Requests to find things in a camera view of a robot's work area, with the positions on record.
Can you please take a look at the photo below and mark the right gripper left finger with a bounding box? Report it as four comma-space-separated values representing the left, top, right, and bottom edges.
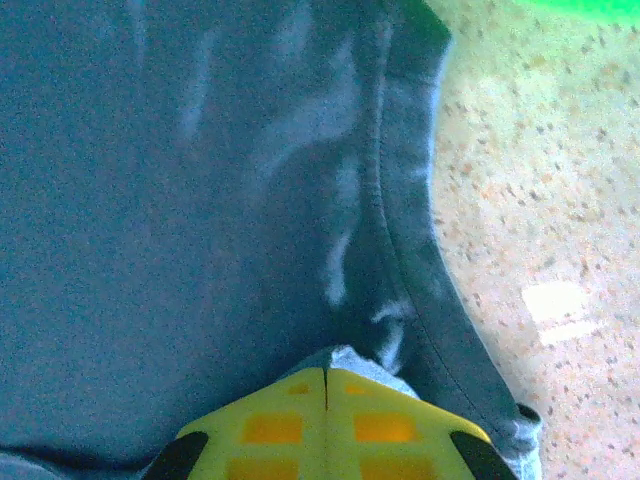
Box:
144, 367, 327, 480

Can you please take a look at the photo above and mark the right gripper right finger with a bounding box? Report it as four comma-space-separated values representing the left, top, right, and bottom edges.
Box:
325, 367, 519, 480

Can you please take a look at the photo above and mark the blue t-shirt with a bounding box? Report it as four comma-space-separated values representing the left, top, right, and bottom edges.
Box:
0, 0, 544, 480

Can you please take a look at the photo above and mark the green plastic basket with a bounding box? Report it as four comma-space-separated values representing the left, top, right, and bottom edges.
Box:
524, 0, 640, 21

